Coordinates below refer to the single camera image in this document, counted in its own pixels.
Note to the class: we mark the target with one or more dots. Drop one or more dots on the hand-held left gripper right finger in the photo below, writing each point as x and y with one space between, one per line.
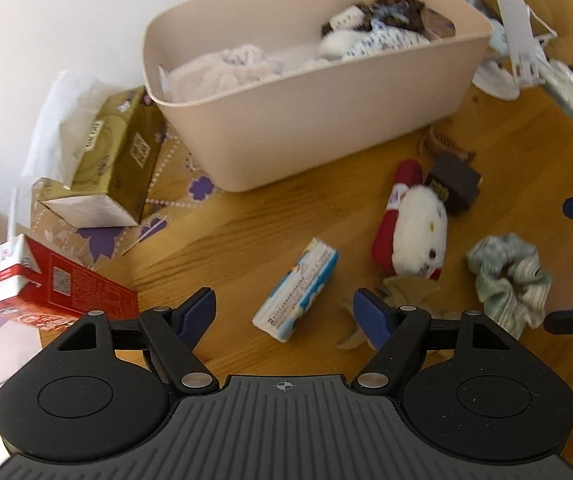
371 312

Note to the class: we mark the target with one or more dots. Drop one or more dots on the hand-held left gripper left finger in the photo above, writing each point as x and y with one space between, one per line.
199 310

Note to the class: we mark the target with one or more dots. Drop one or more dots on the blue white packet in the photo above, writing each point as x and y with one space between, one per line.
296 290

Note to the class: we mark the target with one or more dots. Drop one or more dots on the beige plastic bin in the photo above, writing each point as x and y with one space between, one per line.
316 125

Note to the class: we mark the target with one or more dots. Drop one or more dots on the beige fluffy cloth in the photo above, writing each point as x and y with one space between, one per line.
216 72

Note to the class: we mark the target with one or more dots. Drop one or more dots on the blue floral white cloth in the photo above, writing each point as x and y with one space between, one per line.
386 42

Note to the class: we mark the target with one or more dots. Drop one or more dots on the wooden desktop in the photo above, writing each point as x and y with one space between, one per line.
266 220

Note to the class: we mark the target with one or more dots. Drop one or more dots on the beige thin sock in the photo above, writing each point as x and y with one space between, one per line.
411 292

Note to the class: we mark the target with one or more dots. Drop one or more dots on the red white plush toy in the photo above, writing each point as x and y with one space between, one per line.
419 230

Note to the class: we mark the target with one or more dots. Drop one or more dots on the purple floral tissue box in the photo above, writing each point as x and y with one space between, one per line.
181 180

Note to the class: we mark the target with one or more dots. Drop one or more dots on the red white carton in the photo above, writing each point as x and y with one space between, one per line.
56 285

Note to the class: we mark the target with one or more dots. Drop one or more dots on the tan sock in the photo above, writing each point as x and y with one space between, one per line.
441 145

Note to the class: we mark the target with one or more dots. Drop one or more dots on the gold tissue box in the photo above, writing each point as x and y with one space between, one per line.
116 160

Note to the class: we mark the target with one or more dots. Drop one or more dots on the white plastic stand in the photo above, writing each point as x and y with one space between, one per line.
518 35

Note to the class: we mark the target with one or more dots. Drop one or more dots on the brown cloth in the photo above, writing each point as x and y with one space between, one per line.
439 25

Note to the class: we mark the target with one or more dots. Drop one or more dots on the white fluffy sock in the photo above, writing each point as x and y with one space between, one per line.
339 45

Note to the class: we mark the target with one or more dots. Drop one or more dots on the dark brown fuzzy sock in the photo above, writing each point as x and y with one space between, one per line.
391 10

